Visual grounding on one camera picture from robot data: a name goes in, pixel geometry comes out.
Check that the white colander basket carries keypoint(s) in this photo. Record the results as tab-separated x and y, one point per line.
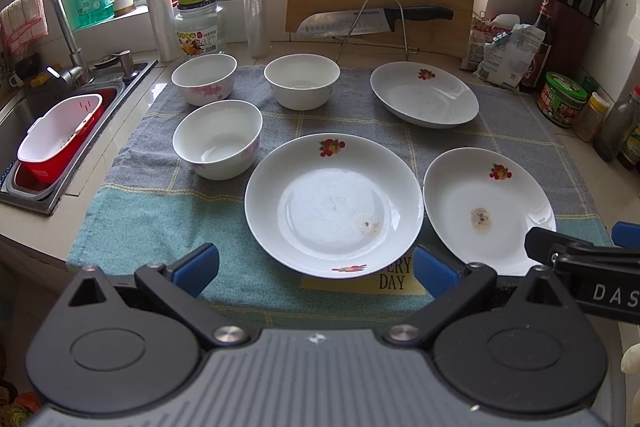
56	128

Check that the yellow cap spice jar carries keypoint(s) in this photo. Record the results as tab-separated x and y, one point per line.
589	120

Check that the pink checked dish cloth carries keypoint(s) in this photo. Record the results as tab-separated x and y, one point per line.
23	22

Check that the red wash basin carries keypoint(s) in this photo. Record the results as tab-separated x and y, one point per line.
50	170

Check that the gloved right hand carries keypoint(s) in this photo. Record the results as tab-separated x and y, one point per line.
630	363

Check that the white plastic powder bag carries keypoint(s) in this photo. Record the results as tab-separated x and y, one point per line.
507	58

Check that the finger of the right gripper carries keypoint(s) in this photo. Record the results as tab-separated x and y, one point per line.
541	244
626	235

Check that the steel sink faucet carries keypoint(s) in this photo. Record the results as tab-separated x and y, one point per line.
78	73

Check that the green lid sauce jar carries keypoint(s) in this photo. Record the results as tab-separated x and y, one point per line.
561	99

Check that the floral bowl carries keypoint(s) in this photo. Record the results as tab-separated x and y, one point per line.
205	79

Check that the small potted plant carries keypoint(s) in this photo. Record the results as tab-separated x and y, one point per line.
123	7

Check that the metal wire board stand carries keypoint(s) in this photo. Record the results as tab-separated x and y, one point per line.
374	21

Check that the dark soy sauce bottle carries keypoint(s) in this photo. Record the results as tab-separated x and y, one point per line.
543	22

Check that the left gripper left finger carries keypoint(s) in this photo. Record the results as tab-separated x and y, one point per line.
174	290

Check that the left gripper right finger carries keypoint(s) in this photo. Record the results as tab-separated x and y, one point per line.
456	292

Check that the clear glass oil bottle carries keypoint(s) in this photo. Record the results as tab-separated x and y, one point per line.
617	127

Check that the dark red knife block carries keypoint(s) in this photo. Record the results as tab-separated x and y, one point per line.
570	32

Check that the glass jar with lid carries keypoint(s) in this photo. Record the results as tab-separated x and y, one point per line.
199	27

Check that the stained fruit plate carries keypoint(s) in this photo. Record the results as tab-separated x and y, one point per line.
481	206

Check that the grey blue checked towel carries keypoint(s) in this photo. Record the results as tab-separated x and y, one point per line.
153	207

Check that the black handled kitchen knife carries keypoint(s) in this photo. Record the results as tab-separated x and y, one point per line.
323	24

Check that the steel kitchen sink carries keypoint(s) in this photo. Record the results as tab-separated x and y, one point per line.
18	187

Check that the clipped red white bag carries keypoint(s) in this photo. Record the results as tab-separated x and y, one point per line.
483	31

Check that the short plastic bag roll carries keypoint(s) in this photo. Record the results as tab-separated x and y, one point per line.
163	27

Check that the large fruit plate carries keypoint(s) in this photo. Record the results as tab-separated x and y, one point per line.
334	206

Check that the white bowl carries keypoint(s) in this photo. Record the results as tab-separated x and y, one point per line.
220	140
302	81

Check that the green cap small bottle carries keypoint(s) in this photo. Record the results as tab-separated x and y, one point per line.
590	85

